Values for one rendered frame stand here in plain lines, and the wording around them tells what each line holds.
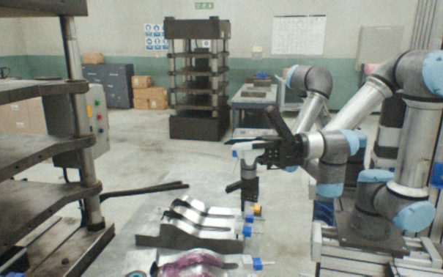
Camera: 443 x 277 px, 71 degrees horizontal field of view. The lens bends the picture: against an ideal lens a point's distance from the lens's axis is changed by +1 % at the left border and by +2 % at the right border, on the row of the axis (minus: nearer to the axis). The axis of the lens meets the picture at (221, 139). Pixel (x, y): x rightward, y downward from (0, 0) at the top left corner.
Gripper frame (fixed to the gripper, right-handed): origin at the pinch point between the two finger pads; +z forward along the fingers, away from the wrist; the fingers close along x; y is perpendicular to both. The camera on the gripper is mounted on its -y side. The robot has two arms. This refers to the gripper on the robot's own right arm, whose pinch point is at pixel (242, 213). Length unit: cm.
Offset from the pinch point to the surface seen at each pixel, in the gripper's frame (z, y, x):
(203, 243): 6.0, -15.5, -17.8
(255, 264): 4.3, 8.4, -29.2
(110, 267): 11, -52, -33
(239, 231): 0.7, 0.2, -13.3
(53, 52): -45, -590, 640
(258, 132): 61, -15, 345
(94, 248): 15, -69, -18
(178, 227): -0.8, -26.7, -17.7
